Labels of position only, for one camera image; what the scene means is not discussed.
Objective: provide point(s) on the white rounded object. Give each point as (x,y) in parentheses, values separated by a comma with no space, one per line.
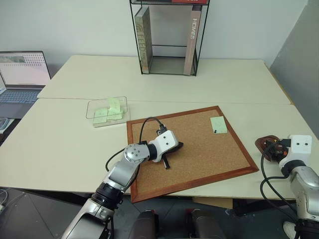
(289,230)

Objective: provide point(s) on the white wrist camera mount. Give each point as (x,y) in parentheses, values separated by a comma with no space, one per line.
(300,145)
(165,143)

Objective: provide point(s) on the black book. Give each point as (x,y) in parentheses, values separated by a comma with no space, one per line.
(152,1)

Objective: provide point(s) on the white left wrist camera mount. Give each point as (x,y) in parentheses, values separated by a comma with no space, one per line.
(165,143)

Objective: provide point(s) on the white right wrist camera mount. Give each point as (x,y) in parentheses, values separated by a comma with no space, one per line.
(300,145)

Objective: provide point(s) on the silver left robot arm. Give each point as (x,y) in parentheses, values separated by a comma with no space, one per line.
(119,174)

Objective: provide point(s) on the dark floor case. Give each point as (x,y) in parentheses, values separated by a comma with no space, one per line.
(37,216)

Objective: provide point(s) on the olive FEED book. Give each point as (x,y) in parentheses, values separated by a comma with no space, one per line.
(144,42)

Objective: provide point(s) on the dark rounded shape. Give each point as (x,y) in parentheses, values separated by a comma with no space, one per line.
(204,225)
(144,225)

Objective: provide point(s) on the brown cardboard piece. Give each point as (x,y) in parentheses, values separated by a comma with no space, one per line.
(214,203)

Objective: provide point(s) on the beige HOMES book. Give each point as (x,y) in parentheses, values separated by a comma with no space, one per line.
(192,42)

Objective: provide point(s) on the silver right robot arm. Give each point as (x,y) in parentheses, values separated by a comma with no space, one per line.
(305,184)

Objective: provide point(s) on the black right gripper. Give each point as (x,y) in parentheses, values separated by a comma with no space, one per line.
(280,145)

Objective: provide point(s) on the grey laptop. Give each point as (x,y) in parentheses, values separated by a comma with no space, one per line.
(22,74)

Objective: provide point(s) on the small brown bowl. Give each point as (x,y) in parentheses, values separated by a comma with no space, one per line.
(261,147)

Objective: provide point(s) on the red book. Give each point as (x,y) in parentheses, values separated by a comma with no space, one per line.
(189,1)

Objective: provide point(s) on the wood framed cork board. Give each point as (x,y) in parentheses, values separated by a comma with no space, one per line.
(197,159)

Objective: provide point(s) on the grey flat object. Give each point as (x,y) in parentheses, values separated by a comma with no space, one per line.
(5,124)

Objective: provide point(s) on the grey partition panel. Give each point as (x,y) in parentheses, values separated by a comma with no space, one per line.
(299,74)

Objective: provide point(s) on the clear plastic box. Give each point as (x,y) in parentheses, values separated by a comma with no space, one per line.
(99,104)

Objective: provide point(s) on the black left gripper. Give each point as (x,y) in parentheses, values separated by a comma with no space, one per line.
(173,149)

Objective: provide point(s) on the green sticky note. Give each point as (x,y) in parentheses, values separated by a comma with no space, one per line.
(219,123)
(100,120)
(114,104)
(101,112)
(115,116)

